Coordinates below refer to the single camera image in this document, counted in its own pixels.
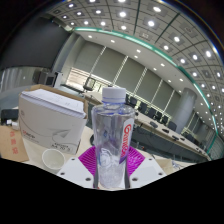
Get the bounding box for black power adapter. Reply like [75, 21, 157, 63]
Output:
[0, 108, 19, 126]

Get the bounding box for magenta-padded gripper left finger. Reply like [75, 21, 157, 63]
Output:
[56, 145, 98, 190]

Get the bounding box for clear plastic water bottle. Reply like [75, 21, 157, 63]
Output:
[90, 86, 137, 190]

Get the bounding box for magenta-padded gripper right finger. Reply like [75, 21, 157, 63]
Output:
[124, 145, 168, 190]

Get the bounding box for white copy paper carton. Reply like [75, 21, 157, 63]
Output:
[18, 84, 89, 155]

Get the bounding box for brown paper envelope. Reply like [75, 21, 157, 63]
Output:
[0, 124, 30, 163]

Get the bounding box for round ceiling lights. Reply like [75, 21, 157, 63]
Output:
[49, 0, 224, 134]

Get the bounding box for row of black office chairs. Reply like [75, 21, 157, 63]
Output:
[124, 94, 179, 133]

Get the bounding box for grey box monitor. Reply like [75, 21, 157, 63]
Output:
[38, 70, 58, 87]

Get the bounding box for long curved conference desk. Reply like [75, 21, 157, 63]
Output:
[59, 83, 214, 164]

